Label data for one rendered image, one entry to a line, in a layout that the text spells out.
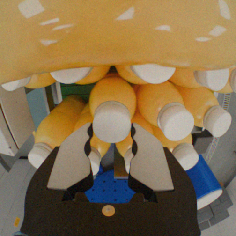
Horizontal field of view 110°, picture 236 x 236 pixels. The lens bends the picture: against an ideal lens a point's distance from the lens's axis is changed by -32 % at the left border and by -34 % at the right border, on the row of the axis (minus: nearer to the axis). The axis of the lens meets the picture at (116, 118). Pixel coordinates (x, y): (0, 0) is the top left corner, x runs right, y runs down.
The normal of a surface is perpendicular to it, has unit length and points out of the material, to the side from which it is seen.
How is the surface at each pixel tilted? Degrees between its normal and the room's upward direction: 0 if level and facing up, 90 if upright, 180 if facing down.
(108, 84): 74
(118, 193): 90
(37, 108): 0
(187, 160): 0
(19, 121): 90
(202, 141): 0
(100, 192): 90
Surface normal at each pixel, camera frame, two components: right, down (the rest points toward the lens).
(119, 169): 0.00, -0.88
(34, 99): 0.01, 0.48
